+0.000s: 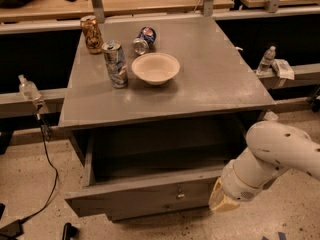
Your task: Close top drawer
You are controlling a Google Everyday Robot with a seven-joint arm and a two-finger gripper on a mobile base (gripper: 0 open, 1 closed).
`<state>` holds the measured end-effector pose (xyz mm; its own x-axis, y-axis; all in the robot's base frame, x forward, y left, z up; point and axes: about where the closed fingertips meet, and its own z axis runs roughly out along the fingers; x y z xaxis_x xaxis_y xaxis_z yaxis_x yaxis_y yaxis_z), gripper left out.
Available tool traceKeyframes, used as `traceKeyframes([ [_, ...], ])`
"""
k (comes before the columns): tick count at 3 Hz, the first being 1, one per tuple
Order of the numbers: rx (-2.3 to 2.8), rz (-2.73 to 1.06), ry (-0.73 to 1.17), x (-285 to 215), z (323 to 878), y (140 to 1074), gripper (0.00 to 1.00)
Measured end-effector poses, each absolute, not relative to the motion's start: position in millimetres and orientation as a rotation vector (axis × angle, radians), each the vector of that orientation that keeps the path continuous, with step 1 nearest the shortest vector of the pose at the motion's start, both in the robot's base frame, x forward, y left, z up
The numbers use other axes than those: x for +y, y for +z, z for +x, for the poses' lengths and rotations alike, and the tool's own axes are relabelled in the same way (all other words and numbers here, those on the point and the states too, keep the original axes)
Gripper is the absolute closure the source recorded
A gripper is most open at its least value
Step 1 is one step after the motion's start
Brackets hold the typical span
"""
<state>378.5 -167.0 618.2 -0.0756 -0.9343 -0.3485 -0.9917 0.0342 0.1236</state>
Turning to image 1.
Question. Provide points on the foam gripper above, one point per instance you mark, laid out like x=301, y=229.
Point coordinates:
x=236, y=184

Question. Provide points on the grey top drawer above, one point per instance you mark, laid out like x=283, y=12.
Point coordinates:
x=160, y=162

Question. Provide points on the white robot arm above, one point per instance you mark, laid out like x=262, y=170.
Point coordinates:
x=272, y=149

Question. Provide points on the grey wooden drawer cabinet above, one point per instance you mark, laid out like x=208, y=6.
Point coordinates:
x=213, y=80

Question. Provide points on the white paper bowl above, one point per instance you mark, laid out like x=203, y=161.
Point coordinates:
x=155, y=68

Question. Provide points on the white crumpled packet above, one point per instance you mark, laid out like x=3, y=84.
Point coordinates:
x=283, y=69

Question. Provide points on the black object on floor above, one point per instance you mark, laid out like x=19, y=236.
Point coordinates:
x=69, y=231

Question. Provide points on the clear water bottle right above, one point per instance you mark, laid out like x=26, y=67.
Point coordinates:
x=266, y=60

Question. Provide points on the blue pepsi can lying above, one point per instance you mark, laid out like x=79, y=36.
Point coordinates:
x=144, y=41

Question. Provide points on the tall silver blue can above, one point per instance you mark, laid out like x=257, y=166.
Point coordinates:
x=115, y=63

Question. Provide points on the black power adapter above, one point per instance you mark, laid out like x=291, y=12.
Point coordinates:
x=11, y=231

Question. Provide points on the orange gold can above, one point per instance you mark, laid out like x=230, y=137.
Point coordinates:
x=92, y=34

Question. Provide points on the wooden desk left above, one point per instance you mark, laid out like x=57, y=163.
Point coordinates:
x=62, y=9

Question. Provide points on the clear bottle left rail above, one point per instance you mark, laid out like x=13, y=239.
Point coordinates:
x=28, y=89

